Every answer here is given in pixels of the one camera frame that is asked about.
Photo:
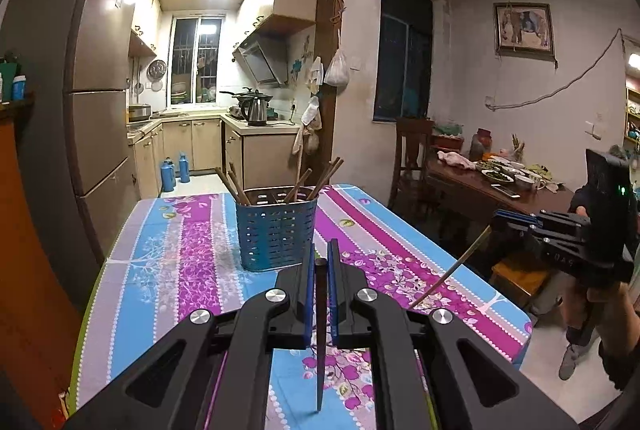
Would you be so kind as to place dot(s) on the blue slotted utensil holder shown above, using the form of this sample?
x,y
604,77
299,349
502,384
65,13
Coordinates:
x,y
274,233

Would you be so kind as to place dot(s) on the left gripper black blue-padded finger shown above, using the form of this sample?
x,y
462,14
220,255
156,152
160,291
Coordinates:
x,y
210,371
430,371

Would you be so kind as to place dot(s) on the dark wooden chair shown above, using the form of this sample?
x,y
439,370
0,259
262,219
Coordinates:
x,y
413,145

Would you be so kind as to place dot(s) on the kitchen window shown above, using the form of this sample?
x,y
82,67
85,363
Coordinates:
x,y
194,50

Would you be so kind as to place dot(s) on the thin wooden chopstick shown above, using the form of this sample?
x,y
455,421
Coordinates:
x,y
482,237

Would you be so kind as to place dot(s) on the framed elephant picture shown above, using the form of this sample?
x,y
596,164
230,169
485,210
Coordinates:
x,y
524,29

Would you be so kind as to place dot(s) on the brown wooden chopstick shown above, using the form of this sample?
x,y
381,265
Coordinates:
x,y
338,161
321,297
292,194
320,182
232,183
242,197

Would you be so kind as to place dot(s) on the dark wooden side table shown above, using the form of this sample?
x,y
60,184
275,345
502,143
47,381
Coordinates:
x,y
461,198

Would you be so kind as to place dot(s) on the silver refrigerator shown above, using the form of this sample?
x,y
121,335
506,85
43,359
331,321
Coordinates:
x,y
73,155

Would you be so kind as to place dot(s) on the range hood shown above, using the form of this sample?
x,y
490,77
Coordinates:
x,y
264,58

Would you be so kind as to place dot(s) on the white hanging plastic bag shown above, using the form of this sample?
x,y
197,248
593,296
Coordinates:
x,y
337,74

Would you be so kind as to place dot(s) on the steel electric kettle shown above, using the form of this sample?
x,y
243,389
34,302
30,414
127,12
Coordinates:
x,y
254,109

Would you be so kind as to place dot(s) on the person's right hand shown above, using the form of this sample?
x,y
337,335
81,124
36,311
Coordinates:
x,y
618,323

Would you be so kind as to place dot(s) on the orange wooden cabinet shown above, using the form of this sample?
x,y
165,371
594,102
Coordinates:
x,y
39,325

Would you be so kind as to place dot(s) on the blue thermos flask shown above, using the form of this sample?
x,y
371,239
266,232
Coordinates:
x,y
167,175
184,168

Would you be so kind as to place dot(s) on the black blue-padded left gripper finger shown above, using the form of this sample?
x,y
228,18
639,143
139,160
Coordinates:
x,y
507,225

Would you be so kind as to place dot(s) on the beige kitchen base cabinets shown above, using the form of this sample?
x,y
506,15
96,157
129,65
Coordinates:
x,y
261,156

